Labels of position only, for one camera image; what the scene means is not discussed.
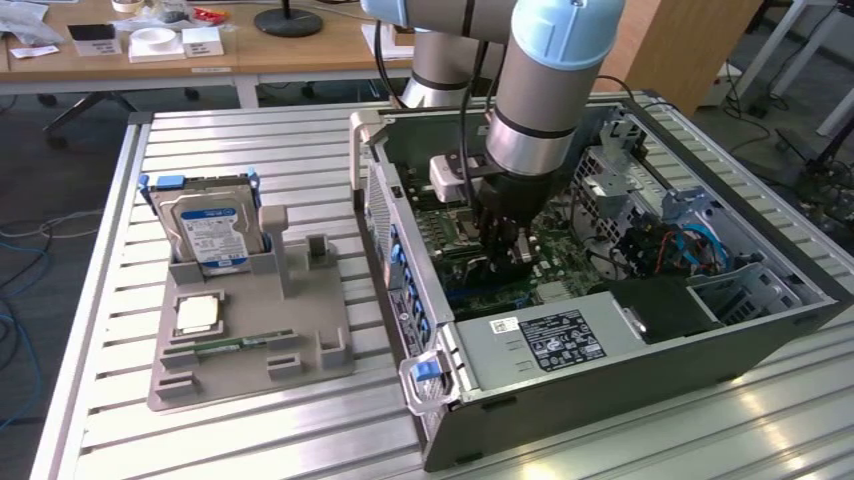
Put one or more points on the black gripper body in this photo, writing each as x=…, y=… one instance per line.
x=513, y=200

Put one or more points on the low-profile Nvidia graphics card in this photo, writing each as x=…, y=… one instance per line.
x=500, y=280

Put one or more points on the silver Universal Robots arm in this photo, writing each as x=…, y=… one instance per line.
x=547, y=90

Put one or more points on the CPU socket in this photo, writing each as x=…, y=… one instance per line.
x=464, y=222

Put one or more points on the dark RAM stick with label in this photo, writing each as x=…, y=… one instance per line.
x=456, y=257

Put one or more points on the green motherboard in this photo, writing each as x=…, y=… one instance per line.
x=567, y=270

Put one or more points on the blue slot clip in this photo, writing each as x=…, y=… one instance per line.
x=423, y=336
x=408, y=290
x=416, y=312
x=397, y=247

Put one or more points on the metal drive cage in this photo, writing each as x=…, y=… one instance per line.
x=613, y=200

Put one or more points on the grey power supply unit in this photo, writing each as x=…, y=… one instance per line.
x=493, y=355

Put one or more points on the black plastic air shroud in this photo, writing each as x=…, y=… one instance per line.
x=660, y=310

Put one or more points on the blue case latch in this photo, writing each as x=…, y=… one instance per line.
x=427, y=372

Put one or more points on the open black PC case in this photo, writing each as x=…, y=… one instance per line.
x=600, y=380

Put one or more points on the white paper stack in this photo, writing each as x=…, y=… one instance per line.
x=395, y=49

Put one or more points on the metal disk bay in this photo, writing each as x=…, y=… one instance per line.
x=754, y=295

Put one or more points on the grey parts rack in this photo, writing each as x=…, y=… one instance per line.
x=253, y=310

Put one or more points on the wooden cabinet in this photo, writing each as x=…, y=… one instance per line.
x=680, y=50

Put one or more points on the hard disk with blue label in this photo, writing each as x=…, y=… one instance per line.
x=209, y=235

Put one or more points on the bare green RAM stick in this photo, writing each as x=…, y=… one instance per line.
x=226, y=345

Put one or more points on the silver CPU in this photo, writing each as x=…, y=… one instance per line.
x=196, y=317

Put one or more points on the black round lamp base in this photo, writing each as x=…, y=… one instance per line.
x=286, y=25

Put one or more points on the white box with label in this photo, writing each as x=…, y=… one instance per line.
x=201, y=42

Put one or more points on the small red item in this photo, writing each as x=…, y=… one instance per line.
x=208, y=16

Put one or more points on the flat white box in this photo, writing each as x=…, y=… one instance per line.
x=156, y=56

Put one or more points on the white tape roll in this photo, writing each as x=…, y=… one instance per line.
x=152, y=37

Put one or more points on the black item in clear bag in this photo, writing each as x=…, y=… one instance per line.
x=169, y=16

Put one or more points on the black office chair base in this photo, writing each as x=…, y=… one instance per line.
x=86, y=112

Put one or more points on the beige tape roll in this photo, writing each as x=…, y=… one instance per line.
x=125, y=5

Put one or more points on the black and white box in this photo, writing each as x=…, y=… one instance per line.
x=94, y=40

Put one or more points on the wooden desk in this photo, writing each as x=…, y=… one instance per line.
x=66, y=67

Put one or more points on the white card with red print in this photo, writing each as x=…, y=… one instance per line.
x=33, y=51

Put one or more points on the crumpled clear plastic bag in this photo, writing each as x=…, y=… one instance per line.
x=26, y=25

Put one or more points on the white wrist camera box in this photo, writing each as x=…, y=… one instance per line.
x=443, y=177

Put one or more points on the white table leg frame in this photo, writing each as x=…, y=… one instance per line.
x=764, y=50

